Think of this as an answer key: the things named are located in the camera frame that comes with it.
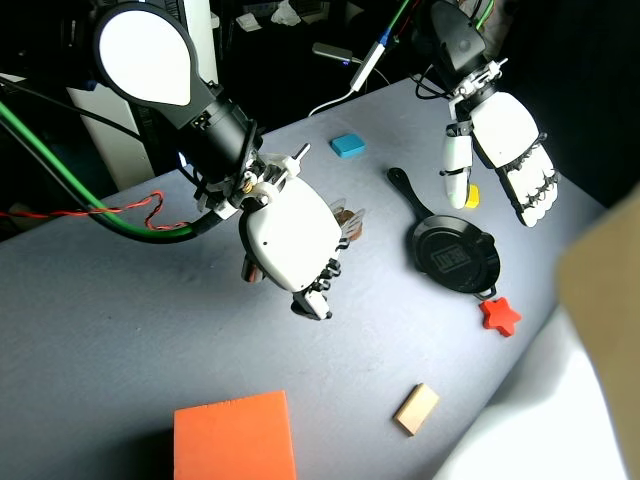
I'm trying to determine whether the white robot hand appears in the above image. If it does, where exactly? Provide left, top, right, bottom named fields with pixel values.
left=238, top=175, right=351, bottom=322
left=439, top=90, right=561, bottom=229

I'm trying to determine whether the brown lumpy object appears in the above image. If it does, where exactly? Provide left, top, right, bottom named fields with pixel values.
left=335, top=209, right=364, bottom=243

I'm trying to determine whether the black frying pan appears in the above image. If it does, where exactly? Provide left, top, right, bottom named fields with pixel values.
left=387, top=167, right=502, bottom=300

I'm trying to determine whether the blue rounded block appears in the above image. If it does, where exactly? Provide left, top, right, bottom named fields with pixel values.
left=329, top=133, right=366, bottom=159

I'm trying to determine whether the red star block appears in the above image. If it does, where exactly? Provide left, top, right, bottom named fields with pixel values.
left=478, top=296, right=523, bottom=338

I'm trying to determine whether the grey metal device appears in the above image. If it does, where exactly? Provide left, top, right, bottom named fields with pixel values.
left=311, top=42, right=362, bottom=65

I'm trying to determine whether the blurred beige board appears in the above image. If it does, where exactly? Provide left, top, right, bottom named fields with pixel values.
left=557, top=182, right=640, bottom=480

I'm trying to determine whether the grey table cloth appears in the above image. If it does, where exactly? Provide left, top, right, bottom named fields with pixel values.
left=0, top=77, right=609, bottom=480

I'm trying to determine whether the large orange block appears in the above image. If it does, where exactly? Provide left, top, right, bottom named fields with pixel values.
left=173, top=389, right=298, bottom=480

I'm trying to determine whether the plain wooden block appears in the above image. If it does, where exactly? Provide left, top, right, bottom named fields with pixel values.
left=392, top=382, right=441, bottom=438

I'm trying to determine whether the crumpled white paper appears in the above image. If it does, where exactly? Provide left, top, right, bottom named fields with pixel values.
left=270, top=0, right=303, bottom=26

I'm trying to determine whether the blurred white sheet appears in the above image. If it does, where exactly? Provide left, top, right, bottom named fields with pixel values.
left=432, top=304, right=631, bottom=480

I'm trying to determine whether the white adapter with cable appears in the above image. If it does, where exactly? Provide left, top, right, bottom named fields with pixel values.
left=305, top=29, right=396, bottom=120

